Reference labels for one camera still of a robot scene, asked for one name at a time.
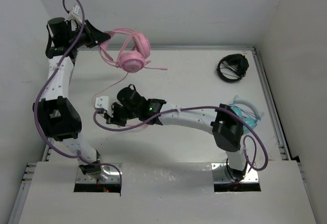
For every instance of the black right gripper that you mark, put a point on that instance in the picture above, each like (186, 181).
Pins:
(114, 116)

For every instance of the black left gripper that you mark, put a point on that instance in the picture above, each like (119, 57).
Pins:
(94, 36)

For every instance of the pink cat-ear headphones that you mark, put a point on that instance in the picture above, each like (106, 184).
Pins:
(133, 54)

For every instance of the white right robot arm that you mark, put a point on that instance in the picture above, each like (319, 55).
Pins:
(221, 122)

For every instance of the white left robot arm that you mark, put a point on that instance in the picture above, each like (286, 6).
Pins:
(55, 116)

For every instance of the black wrapped headphones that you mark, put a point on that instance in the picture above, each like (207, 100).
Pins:
(235, 63)

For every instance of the white and teal headphones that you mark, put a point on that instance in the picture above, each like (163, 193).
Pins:
(247, 111)

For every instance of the white front cover board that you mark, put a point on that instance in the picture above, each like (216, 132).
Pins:
(180, 193)

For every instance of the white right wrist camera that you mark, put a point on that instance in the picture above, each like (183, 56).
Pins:
(102, 103)

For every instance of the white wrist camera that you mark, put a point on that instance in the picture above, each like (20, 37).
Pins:
(102, 103)
(75, 14)

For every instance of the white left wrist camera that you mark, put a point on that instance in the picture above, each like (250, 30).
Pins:
(75, 14)

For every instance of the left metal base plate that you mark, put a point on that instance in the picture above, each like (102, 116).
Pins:
(90, 174)

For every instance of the metal base plate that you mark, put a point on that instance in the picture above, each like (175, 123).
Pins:
(221, 175)
(90, 174)

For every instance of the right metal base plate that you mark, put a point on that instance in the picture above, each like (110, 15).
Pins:
(221, 175)

